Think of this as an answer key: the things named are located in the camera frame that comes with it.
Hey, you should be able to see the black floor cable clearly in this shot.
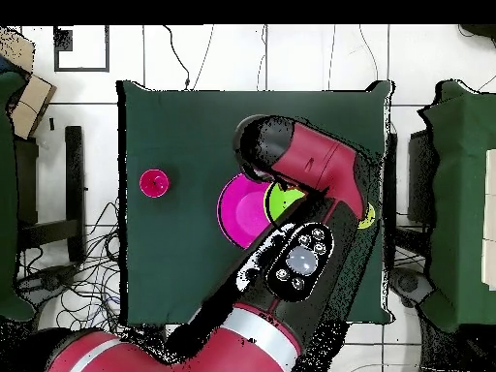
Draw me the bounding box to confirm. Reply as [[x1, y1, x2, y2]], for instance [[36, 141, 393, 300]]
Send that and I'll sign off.
[[162, 24, 192, 91]]

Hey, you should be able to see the yellow plastic cup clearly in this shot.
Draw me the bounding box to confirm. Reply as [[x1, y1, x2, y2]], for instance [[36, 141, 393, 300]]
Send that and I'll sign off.
[[356, 202, 377, 231]]

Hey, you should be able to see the magenta plastic cup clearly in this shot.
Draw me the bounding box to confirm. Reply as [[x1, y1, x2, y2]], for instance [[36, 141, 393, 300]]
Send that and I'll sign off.
[[139, 169, 171, 200]]

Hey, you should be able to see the dark green tablecloth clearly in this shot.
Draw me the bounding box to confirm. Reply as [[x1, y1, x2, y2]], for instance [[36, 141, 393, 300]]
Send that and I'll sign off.
[[115, 79, 396, 326]]

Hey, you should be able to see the green cloth covered table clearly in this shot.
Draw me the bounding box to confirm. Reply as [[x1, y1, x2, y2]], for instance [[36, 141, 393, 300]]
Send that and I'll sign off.
[[417, 79, 496, 334], [0, 71, 36, 323]]

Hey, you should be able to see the black stand frame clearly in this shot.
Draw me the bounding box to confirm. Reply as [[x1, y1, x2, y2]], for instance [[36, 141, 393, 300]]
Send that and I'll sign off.
[[15, 125, 87, 264]]

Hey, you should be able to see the grey base with black knob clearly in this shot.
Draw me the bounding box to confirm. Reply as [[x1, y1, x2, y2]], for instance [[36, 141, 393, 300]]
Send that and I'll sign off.
[[15, 263, 80, 307]]

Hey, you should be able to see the brown cardboard box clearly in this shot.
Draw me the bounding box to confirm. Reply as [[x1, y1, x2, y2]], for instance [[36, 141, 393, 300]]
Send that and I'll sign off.
[[0, 26, 58, 140]]

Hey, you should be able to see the large pink plastic bowl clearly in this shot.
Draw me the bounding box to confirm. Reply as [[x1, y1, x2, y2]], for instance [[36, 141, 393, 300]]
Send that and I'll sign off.
[[215, 172, 274, 250]]

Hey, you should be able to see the grey rounded base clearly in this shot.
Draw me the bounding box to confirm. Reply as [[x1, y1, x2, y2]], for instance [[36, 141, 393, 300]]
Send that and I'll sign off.
[[388, 266, 435, 307]]

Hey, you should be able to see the white boxes stack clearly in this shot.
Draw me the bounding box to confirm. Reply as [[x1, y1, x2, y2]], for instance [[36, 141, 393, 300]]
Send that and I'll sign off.
[[480, 148, 496, 292]]

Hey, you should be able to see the large green plastic bowl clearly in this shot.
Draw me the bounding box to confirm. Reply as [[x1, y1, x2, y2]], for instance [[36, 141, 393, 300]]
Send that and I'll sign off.
[[263, 181, 308, 225]]

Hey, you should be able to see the black box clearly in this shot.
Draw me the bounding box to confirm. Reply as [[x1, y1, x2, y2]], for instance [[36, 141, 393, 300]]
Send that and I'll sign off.
[[406, 129, 437, 226]]

